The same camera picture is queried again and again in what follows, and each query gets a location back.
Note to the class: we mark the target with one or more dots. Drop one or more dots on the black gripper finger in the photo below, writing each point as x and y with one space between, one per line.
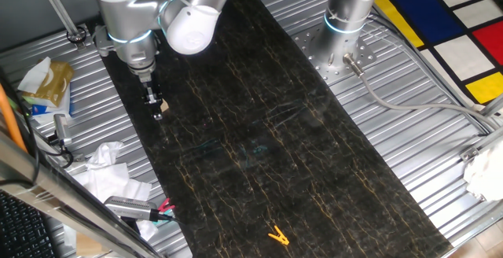
158 108
148 100

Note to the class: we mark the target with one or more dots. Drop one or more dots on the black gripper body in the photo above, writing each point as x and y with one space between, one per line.
149 87

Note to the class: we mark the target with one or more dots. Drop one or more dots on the small wooden block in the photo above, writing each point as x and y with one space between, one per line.
165 106

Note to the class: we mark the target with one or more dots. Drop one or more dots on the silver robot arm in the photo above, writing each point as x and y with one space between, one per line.
129 14

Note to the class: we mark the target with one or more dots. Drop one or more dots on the colour block patterned cloth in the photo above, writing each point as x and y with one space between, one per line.
416 6

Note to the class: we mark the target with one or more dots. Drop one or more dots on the crumpled white tissue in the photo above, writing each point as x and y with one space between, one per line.
104 153

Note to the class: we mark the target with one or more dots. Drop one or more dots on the yellow tissue box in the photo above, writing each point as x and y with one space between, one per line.
55 83

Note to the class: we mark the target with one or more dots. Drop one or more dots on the red plastic clip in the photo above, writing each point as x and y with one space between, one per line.
166 205

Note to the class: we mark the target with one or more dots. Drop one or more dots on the green plastic clip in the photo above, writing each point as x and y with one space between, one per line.
169 212

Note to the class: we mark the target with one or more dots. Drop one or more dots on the blue white tissue pack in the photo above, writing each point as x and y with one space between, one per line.
43 110

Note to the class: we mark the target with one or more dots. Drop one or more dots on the black marble pattern mat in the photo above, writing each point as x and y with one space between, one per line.
255 152

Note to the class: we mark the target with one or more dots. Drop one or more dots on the white pulled tissue sheet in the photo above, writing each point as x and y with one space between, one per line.
35 77

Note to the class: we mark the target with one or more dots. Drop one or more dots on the orange clothespin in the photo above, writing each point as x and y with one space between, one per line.
280 237

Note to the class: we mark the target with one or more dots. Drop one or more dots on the black keyboard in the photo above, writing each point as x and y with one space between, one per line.
23 230

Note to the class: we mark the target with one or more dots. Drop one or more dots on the white cloth bundle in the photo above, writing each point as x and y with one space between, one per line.
485 171

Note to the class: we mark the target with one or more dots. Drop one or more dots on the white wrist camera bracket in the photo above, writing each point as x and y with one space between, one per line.
102 41

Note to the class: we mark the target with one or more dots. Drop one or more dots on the grey camera stand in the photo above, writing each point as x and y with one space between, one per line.
61 128

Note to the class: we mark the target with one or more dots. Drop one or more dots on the ribbed silver camera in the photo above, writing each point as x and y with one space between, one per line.
125 207

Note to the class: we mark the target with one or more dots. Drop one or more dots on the silver camera stand pole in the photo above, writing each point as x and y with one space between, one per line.
55 4

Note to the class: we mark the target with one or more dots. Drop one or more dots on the aluminium frame bar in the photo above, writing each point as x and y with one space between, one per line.
59 195

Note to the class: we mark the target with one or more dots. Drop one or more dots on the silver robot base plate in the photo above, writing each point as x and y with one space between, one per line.
304 41

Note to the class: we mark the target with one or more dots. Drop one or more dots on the aluminium profile with bracket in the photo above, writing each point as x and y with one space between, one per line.
469 153

